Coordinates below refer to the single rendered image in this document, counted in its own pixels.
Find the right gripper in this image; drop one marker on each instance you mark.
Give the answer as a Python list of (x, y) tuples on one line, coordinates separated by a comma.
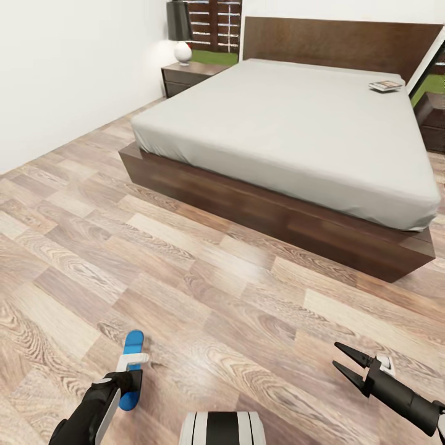
[(384, 387)]

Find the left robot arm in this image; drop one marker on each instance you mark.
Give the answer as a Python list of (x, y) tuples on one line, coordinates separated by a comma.
[(90, 420)]

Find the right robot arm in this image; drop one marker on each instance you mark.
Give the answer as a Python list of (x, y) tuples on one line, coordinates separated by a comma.
[(381, 382)]

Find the hardback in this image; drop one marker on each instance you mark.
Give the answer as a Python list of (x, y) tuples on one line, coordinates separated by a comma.
[(385, 86)]

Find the sandal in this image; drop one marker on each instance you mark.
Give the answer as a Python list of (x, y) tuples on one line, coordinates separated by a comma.
[(133, 345)]

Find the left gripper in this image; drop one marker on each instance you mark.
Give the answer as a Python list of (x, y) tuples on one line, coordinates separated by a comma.
[(132, 379)]

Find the nightstand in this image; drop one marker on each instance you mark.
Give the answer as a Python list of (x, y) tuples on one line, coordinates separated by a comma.
[(177, 78), (430, 116)]

